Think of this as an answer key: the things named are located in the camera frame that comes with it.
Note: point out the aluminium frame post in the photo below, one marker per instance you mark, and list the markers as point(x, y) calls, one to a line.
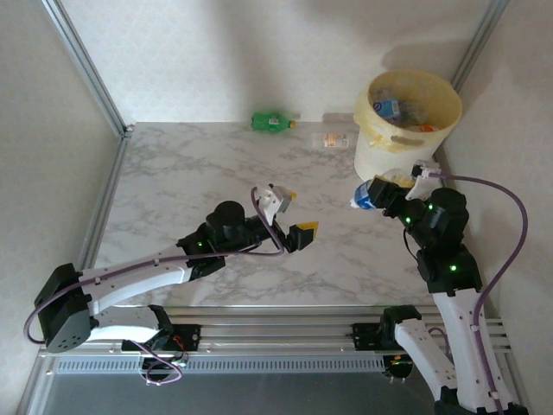
point(88, 65)
point(479, 39)

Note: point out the green plastic bottle yellow cap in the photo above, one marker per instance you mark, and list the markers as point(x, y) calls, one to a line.
point(270, 122)

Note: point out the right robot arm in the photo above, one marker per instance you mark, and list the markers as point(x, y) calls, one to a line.
point(462, 328)

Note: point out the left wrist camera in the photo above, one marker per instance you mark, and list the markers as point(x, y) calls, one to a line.
point(270, 201)

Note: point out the clear bottle tan label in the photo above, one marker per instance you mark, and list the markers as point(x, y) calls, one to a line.
point(332, 139)

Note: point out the aluminium frame rail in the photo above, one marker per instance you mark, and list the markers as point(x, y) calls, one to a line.
point(103, 216)

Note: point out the blue label bottle white cap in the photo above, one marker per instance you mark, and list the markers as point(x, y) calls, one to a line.
point(363, 196)

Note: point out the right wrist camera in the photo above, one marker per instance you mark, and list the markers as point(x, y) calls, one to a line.
point(425, 170)

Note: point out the yellow bin liner bag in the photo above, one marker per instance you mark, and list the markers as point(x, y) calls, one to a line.
point(443, 104)

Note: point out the black controller board with LED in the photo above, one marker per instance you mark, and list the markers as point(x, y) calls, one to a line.
point(397, 368)
point(170, 365)

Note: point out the large clear bottle cyan label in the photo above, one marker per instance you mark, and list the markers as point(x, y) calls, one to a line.
point(389, 108)

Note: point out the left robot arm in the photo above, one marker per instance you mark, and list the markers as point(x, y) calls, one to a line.
point(134, 281)

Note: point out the cream plastic bin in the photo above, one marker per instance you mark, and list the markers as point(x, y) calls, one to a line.
point(376, 155)

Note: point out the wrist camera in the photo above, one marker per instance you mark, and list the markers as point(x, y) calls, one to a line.
point(425, 170)
point(270, 201)

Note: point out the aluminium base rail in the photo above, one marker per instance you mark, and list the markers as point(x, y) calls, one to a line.
point(281, 333)

